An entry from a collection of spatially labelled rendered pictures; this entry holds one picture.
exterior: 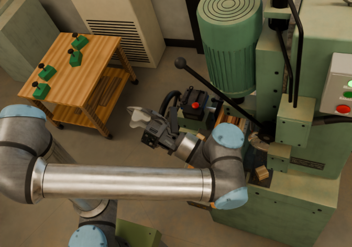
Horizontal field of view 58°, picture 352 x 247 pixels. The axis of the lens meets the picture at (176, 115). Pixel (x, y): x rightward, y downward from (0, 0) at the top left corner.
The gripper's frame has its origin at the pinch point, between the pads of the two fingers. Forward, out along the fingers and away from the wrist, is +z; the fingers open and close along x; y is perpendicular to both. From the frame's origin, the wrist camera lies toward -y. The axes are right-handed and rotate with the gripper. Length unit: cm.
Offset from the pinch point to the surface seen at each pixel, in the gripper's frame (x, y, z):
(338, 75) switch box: -47, 1, -43
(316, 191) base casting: 10, -19, -74
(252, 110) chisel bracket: -5.8, -23.4, -36.7
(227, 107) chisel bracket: -1.4, -23.2, -28.3
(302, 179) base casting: 11, -22, -68
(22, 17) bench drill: 101, -106, 151
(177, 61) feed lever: -26.5, -1.5, -8.6
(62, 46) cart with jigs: 95, -95, 102
